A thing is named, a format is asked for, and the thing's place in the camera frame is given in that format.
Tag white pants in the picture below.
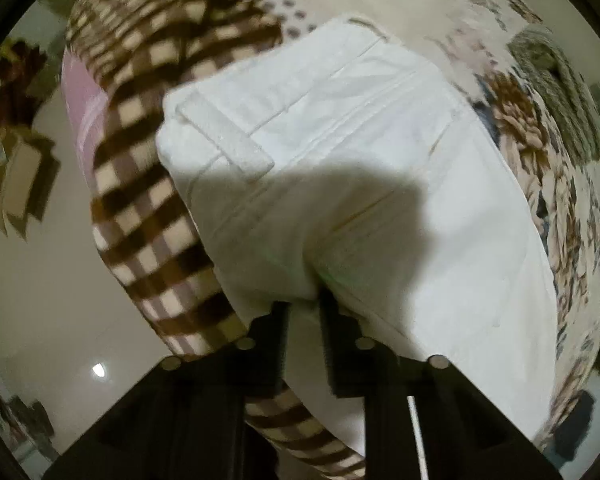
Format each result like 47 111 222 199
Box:
156 16 557 452

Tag cardboard box on floor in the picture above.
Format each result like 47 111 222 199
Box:
0 126 60 240

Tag grey knitted folded cloth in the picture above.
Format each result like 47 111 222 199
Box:
508 24 600 165

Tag pink bed sheet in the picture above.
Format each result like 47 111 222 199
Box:
60 49 108 188

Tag floral checkered bed blanket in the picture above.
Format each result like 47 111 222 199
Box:
50 0 600 479

